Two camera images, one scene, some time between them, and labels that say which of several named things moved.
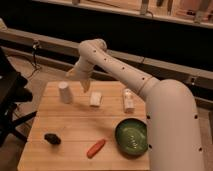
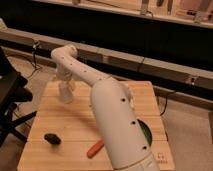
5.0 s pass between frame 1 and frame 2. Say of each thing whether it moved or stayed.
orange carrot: stayed
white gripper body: moved
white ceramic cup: stayed
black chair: stayed
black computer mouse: stayed
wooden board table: stayed
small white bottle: stayed
